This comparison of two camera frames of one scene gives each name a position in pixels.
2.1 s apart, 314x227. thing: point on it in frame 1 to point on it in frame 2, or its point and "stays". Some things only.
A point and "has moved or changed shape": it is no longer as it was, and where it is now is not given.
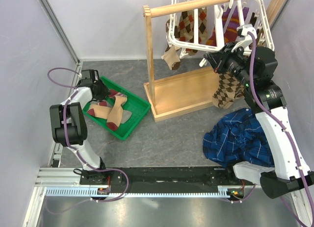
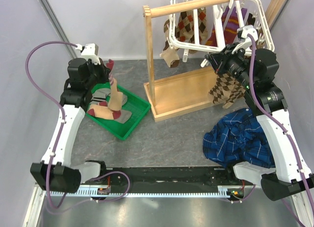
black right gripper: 219,61 stays
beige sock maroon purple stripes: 119,98 has moved or changed shape
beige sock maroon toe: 116,114 to 100,111
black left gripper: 105,91 to 102,68
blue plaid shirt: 238,137 stays
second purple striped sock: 231,34 stays
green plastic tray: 138,107 stays
